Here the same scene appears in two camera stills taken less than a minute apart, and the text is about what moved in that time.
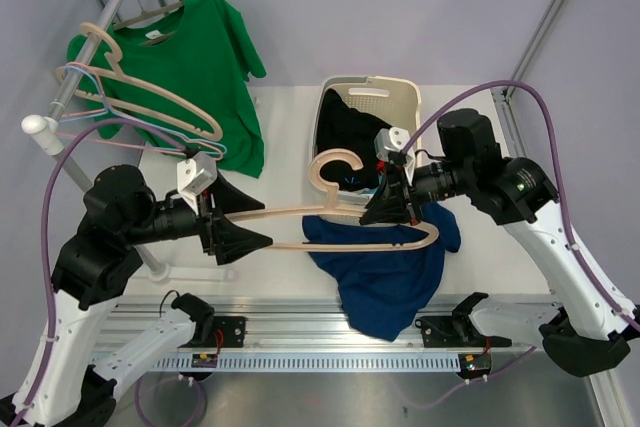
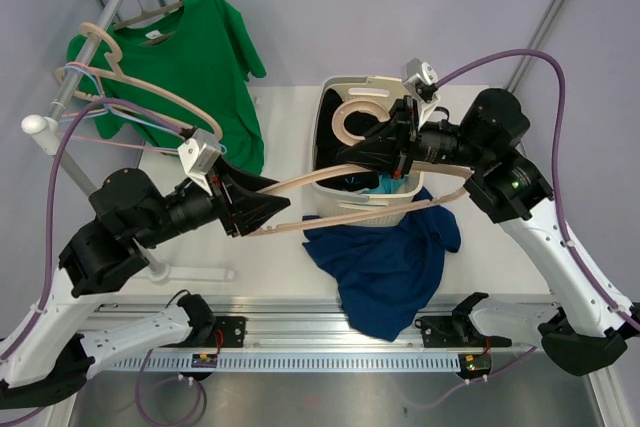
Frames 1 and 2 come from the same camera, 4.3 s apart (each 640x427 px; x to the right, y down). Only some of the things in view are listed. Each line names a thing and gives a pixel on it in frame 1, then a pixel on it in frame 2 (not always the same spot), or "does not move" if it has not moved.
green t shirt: [182, 77] does not move
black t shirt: [351, 130] does not move
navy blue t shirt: [383, 292] does not move
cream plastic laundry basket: [391, 101] does not move
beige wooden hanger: [332, 210] to [338, 125]
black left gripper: [219, 235] to [250, 210]
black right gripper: [395, 201] to [388, 147]
